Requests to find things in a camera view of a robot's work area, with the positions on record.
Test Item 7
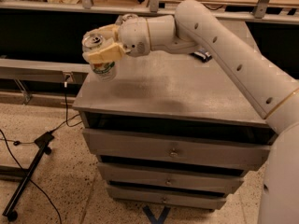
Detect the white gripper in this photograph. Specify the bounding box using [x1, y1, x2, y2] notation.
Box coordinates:
[83, 17, 150, 64]

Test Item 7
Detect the white green 7up can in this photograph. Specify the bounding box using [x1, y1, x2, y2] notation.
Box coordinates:
[82, 33, 117, 81]

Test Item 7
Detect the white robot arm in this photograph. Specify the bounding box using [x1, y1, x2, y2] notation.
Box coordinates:
[82, 0, 299, 224]

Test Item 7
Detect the brown patterned drink can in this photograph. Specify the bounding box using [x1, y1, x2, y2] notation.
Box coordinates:
[121, 13, 138, 23]

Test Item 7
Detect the top grey drawer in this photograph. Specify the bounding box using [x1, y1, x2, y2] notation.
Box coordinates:
[83, 129, 270, 170]

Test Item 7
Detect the grey drawer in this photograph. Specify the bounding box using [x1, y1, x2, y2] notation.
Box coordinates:
[98, 162, 244, 194]
[83, 129, 270, 170]
[106, 185, 226, 210]

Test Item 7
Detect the grey drawer cabinet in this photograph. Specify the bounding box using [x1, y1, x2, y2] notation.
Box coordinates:
[73, 51, 276, 199]

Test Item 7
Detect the black stand leg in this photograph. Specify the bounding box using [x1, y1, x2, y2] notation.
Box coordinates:
[0, 132, 54, 221]

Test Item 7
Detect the middle grey drawer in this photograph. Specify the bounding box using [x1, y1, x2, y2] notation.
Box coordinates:
[98, 162, 244, 194]

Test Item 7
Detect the bottom grey drawer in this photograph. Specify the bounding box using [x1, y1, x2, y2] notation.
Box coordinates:
[106, 185, 226, 210]

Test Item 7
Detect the grey metal shelf frame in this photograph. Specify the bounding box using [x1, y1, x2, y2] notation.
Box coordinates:
[0, 0, 299, 24]

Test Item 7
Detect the black floor cable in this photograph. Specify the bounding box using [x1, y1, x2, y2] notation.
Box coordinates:
[0, 75, 84, 224]

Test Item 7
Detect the grey metal rail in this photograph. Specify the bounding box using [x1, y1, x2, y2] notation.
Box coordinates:
[0, 58, 91, 84]

